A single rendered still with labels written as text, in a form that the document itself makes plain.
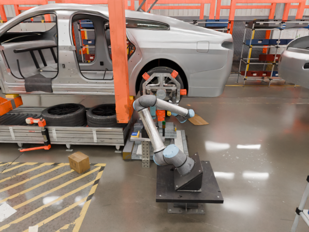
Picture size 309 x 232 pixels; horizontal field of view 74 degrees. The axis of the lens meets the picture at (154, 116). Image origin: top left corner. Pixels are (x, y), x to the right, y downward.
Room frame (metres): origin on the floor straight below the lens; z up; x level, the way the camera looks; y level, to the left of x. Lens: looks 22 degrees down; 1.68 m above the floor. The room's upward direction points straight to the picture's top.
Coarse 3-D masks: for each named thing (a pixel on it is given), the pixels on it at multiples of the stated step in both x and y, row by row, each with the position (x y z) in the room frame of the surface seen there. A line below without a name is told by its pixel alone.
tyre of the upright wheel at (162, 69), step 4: (156, 68) 3.05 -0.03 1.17; (160, 68) 3.00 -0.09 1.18; (164, 68) 3.02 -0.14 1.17; (168, 68) 3.08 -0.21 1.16; (148, 72) 3.02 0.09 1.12; (152, 72) 2.99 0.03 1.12; (156, 72) 2.99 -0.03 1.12; (160, 72) 2.99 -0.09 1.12; (164, 72) 2.98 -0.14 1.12; (168, 72) 2.98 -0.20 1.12; (176, 76) 2.97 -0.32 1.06; (144, 80) 3.00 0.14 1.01; (180, 80) 2.97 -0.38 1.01; (140, 84) 3.02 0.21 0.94; (180, 84) 2.97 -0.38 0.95; (140, 88) 3.01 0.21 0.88; (180, 88) 2.97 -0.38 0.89; (140, 92) 3.00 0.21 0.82; (180, 96) 2.97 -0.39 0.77
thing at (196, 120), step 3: (195, 114) 4.10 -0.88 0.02; (192, 117) 3.95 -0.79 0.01; (195, 117) 3.95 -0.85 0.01; (198, 117) 3.95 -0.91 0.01; (189, 120) 3.81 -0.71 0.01; (192, 120) 3.81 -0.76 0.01; (195, 120) 3.81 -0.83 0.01; (198, 120) 3.82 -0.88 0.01; (201, 120) 3.82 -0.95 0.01; (204, 120) 3.82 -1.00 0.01; (195, 123) 3.65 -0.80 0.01; (198, 123) 3.65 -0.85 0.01; (201, 123) 3.65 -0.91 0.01; (204, 123) 3.65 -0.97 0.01; (207, 123) 3.64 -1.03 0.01
